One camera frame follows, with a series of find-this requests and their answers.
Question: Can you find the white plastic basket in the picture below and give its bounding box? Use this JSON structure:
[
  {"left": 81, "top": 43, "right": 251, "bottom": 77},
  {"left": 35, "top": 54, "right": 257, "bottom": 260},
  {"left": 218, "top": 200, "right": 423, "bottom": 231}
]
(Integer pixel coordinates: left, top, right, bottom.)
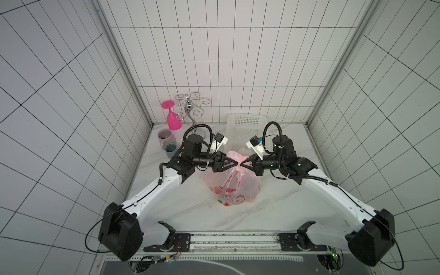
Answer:
[{"left": 224, "top": 113, "right": 268, "bottom": 152}]

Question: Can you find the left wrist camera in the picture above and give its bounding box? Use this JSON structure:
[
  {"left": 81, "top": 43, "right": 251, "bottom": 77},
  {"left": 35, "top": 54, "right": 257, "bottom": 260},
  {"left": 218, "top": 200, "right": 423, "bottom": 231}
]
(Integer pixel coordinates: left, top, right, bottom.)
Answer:
[{"left": 210, "top": 132, "right": 228, "bottom": 154}]

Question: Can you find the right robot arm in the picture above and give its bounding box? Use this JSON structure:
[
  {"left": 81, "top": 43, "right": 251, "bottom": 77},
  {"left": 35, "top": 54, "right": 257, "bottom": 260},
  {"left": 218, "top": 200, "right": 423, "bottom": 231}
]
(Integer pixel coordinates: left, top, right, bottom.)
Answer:
[{"left": 241, "top": 121, "right": 398, "bottom": 267}]

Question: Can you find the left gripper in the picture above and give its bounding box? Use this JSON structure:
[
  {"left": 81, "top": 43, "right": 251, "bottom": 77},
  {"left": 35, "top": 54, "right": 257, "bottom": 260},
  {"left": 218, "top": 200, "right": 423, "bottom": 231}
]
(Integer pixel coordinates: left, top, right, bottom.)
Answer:
[{"left": 194, "top": 150, "right": 238, "bottom": 173}]

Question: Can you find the magenta wine glass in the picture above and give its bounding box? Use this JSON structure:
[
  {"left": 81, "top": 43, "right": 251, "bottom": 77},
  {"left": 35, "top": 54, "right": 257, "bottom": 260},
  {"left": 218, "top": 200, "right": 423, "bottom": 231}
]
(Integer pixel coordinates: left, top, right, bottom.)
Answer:
[{"left": 161, "top": 100, "right": 183, "bottom": 131}]

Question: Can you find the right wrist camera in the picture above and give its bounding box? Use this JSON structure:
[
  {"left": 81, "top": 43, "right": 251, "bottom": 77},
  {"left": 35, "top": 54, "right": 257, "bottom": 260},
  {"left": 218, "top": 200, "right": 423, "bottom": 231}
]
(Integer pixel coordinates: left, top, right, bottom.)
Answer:
[{"left": 246, "top": 135, "right": 265, "bottom": 160}]

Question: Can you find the teal small cup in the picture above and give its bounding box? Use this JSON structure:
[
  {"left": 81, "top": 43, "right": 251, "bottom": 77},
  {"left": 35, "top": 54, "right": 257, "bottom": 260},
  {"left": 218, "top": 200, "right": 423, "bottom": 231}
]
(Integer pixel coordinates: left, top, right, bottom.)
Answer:
[{"left": 165, "top": 143, "right": 179, "bottom": 159}]

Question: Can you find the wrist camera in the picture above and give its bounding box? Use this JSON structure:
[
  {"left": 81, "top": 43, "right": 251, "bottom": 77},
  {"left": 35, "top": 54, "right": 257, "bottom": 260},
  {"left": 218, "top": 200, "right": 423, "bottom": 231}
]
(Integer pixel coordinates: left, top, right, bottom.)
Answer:
[
  {"left": 246, "top": 135, "right": 265, "bottom": 160},
  {"left": 210, "top": 132, "right": 228, "bottom": 154}
]

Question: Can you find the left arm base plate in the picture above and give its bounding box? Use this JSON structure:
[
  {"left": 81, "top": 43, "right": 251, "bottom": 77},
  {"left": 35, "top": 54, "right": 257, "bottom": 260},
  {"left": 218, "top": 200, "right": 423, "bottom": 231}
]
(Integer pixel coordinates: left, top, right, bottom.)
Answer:
[{"left": 143, "top": 233, "right": 192, "bottom": 253}]

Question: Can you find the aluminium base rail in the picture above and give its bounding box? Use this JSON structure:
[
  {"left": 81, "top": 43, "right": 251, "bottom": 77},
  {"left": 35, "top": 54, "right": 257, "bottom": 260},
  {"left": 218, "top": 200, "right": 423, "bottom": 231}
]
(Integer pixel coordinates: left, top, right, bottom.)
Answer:
[{"left": 136, "top": 231, "right": 341, "bottom": 256}]

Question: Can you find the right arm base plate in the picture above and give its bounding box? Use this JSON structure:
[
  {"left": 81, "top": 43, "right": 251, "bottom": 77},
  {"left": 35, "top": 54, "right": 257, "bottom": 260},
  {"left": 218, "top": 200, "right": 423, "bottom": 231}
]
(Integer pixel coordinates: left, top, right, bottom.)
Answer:
[{"left": 276, "top": 233, "right": 328, "bottom": 252}]

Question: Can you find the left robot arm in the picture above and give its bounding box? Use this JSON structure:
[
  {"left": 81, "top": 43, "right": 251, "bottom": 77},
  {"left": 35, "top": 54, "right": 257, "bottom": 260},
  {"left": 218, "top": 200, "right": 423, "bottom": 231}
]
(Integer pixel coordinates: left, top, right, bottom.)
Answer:
[{"left": 98, "top": 124, "right": 238, "bottom": 262}]

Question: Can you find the pink plastic bag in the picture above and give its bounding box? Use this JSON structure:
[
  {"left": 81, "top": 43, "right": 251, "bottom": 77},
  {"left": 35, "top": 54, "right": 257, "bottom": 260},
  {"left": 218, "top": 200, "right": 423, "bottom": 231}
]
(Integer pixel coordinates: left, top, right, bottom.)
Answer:
[{"left": 201, "top": 165, "right": 261, "bottom": 206}]

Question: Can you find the pink ceramic mug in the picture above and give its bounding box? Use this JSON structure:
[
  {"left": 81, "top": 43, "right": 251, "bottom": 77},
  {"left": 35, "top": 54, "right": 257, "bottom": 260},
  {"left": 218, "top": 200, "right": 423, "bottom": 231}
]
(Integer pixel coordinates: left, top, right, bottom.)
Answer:
[{"left": 157, "top": 129, "right": 176, "bottom": 150}]

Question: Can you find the silver glass holder stand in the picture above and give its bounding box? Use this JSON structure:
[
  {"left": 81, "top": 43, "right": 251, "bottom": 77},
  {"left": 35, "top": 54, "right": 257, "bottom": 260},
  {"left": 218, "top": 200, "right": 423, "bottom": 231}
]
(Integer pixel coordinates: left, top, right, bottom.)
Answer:
[{"left": 172, "top": 92, "right": 211, "bottom": 126}]

